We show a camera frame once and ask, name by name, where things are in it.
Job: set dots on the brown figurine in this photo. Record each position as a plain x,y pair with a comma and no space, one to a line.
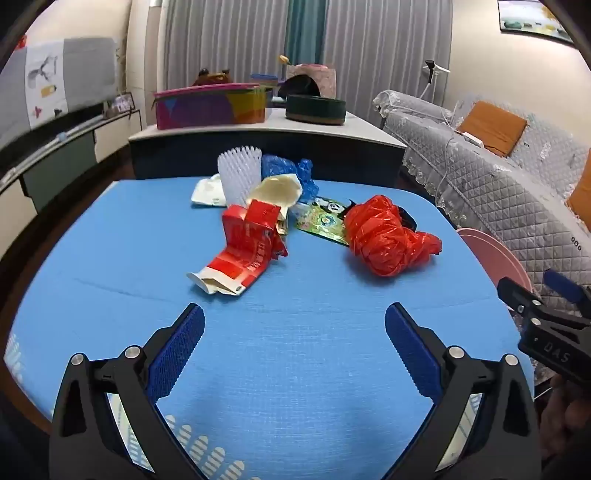
212,77

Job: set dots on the pink floral box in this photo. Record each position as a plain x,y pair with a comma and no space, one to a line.
324,81

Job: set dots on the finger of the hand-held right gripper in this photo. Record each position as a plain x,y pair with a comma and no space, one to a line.
517,293
563,284

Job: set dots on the white rod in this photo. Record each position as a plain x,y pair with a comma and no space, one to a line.
55,138

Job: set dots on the colourful rectangular box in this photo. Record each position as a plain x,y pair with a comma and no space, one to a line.
207,110

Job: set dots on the grey curtain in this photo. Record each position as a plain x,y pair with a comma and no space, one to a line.
221,46

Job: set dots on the framed wall painting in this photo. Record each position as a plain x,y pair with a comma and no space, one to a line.
531,21

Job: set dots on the blue table cover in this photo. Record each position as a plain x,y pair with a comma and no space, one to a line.
300,318

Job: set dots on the teal curtain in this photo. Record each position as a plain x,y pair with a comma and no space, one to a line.
304,32

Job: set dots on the blue plastic bag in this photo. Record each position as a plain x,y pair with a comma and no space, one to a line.
305,177

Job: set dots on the white paper bag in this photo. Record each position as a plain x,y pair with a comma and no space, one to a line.
207,191

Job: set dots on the white charger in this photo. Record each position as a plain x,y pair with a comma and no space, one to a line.
470,138

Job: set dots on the green white low cabinet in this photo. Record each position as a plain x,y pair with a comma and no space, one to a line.
60,159

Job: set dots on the green round box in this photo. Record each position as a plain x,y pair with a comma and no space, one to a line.
316,110

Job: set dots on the orange cushion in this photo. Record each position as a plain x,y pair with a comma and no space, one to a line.
581,191
491,127

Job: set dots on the dark coffee table white top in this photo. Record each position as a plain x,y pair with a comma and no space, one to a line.
323,152

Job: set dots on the blue lidded container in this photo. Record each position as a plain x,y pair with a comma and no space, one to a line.
263,79

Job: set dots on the white floor lamp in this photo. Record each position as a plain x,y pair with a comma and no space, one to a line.
434,74

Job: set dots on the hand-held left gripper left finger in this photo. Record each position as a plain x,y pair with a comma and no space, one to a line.
178,355

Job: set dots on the white foam net sleeve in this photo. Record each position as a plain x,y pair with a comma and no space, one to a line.
238,175

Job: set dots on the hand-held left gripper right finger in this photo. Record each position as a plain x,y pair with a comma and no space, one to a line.
413,355

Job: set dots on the red plastic bag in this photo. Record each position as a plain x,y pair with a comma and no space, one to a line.
383,240

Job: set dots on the black object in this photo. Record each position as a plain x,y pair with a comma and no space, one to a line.
409,219

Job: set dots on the red crushed carton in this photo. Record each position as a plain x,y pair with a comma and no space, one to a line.
249,251

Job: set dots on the green panda snack packet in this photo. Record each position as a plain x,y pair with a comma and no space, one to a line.
323,222

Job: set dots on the person's right hand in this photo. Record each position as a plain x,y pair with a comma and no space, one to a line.
565,420

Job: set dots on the photo frame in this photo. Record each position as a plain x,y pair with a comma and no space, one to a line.
123,102

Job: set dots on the grey printed dust cover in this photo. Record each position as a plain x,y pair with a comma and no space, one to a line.
85,64

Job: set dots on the grey quilted sofa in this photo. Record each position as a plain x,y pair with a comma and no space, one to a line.
485,177

